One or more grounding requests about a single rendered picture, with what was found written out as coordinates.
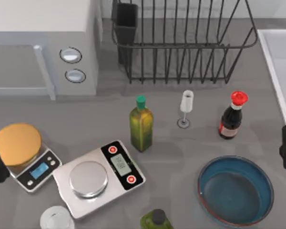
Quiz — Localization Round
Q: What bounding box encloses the dark bottle red cap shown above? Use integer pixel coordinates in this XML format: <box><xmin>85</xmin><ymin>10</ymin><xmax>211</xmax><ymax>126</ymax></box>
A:
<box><xmin>218</xmin><ymin>91</ymin><xmax>249</xmax><ymax>140</ymax></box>

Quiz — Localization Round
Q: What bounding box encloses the black cutlery holder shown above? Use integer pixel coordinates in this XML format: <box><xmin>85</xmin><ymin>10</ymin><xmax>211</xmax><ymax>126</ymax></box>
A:
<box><xmin>112</xmin><ymin>2</ymin><xmax>139</xmax><ymax>64</ymax></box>

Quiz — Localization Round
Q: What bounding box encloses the microwave door handle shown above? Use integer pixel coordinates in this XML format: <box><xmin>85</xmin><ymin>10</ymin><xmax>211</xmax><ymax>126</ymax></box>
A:
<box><xmin>33</xmin><ymin>45</ymin><xmax>56</xmax><ymax>101</ymax></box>

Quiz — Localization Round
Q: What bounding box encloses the green bottle black cap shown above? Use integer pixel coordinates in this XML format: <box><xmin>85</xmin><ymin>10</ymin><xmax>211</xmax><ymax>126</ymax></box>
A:
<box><xmin>140</xmin><ymin>208</ymin><xmax>174</xmax><ymax>229</ymax></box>

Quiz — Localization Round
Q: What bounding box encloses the blue bowl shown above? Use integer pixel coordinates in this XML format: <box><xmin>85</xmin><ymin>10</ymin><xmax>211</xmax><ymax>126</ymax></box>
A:
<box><xmin>197</xmin><ymin>156</ymin><xmax>275</xmax><ymax>227</ymax></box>

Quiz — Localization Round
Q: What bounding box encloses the white sink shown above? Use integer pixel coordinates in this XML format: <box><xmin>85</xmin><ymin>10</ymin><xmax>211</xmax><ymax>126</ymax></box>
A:
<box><xmin>256</xmin><ymin>29</ymin><xmax>286</xmax><ymax>125</ymax></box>

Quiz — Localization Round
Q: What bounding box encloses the black wire dish rack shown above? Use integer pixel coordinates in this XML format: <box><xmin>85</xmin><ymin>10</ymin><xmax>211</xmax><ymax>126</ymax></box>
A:
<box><xmin>111</xmin><ymin>0</ymin><xmax>258</xmax><ymax>85</ymax></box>

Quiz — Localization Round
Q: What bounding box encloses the microwave oven door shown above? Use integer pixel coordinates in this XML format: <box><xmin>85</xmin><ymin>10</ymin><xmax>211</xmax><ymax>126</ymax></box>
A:
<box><xmin>0</xmin><ymin>44</ymin><xmax>56</xmax><ymax>101</ymax></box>

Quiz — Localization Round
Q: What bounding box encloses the small scale with orange plate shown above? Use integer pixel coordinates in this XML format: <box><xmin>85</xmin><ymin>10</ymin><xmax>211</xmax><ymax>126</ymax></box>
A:
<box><xmin>0</xmin><ymin>123</ymin><xmax>63</xmax><ymax>193</ymax></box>

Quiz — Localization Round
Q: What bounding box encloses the silver scale with red buttons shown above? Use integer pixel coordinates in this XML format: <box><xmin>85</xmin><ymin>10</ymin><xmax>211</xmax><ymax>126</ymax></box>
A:
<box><xmin>51</xmin><ymin>139</ymin><xmax>146</xmax><ymax>220</ymax></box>

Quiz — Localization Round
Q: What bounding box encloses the pale microwave oven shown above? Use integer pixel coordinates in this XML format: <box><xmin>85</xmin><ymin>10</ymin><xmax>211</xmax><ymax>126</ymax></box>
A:
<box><xmin>0</xmin><ymin>0</ymin><xmax>103</xmax><ymax>101</ymax></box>

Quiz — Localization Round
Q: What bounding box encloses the green oil bottle green cap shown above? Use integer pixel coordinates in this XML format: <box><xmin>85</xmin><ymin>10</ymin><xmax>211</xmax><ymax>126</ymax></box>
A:
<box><xmin>129</xmin><ymin>95</ymin><xmax>154</xmax><ymax>153</ymax></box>

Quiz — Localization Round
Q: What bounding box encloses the clear champagne glass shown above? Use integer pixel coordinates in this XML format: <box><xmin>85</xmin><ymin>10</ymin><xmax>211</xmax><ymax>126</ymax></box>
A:
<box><xmin>176</xmin><ymin>90</ymin><xmax>194</xmax><ymax>129</ymax></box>

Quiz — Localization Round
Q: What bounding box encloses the round microwave knob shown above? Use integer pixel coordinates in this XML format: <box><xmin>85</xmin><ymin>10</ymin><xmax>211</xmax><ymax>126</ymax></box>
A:
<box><xmin>59</xmin><ymin>47</ymin><xmax>83</xmax><ymax>64</ymax></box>
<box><xmin>64</xmin><ymin>68</ymin><xmax>87</xmax><ymax>83</ymax></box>

